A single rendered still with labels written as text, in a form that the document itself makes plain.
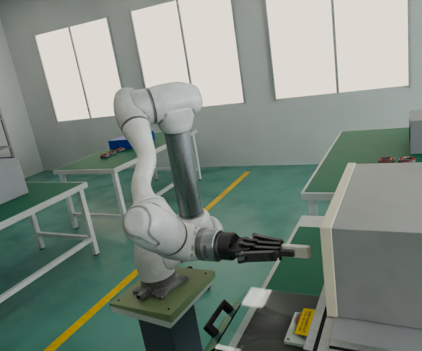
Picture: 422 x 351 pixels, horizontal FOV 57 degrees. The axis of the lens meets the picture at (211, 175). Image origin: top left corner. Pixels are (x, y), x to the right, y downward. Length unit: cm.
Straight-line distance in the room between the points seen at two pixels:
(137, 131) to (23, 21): 724
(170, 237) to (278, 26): 496
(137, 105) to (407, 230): 95
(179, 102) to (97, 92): 603
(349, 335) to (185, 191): 92
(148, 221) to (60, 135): 744
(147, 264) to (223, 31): 476
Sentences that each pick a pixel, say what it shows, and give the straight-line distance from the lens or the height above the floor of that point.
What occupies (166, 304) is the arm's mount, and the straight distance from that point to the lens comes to 162.
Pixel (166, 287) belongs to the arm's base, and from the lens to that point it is 169.
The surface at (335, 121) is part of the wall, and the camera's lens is 570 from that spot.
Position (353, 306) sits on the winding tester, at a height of 115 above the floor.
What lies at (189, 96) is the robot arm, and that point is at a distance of 143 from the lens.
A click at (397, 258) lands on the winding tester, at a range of 81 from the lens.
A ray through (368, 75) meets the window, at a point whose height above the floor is 118.
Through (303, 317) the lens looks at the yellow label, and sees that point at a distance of 98.
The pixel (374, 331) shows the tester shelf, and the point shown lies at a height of 111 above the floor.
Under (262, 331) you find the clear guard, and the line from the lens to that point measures 95.
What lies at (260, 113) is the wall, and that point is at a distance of 593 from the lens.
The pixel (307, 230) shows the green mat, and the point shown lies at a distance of 211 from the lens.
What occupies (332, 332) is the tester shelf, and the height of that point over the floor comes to 111.
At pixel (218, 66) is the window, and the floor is 157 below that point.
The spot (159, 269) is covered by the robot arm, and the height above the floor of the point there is 88.
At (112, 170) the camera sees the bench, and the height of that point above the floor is 73.
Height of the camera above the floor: 166
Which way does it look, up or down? 16 degrees down
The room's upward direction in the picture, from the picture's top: 9 degrees counter-clockwise
